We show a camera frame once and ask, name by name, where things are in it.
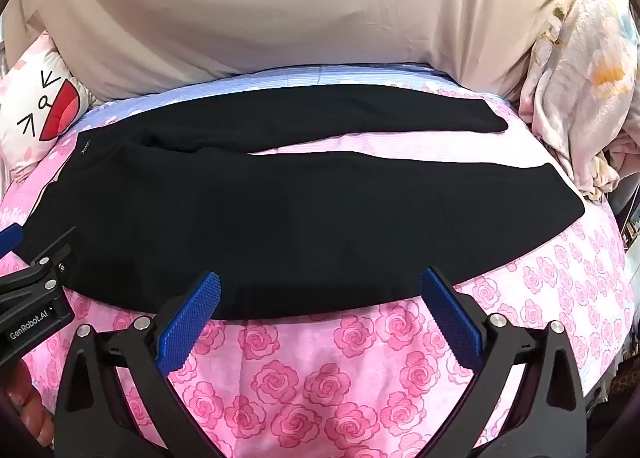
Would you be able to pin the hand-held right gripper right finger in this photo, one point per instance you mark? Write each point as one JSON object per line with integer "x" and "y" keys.
{"x": 450, "y": 313}

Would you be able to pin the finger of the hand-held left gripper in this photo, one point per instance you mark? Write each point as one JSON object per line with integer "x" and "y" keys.
{"x": 10, "y": 239}
{"x": 42, "y": 278}

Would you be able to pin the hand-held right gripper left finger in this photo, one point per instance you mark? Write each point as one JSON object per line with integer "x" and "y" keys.
{"x": 192, "y": 318}

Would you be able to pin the black pants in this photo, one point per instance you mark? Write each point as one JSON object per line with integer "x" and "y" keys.
{"x": 300, "y": 218}

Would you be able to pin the person's left hand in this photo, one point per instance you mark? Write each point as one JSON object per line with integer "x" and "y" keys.
{"x": 30, "y": 413}

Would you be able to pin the pink rose print bedsheet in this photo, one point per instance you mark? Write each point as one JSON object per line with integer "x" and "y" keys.
{"x": 310, "y": 378}

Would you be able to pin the cat face pillow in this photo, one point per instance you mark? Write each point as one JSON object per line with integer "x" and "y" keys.
{"x": 35, "y": 102}

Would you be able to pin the pale floral blanket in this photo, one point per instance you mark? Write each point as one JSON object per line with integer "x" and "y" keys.
{"x": 590, "y": 77}

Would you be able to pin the beige padded headboard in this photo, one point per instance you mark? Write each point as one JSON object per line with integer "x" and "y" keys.
{"x": 300, "y": 12}

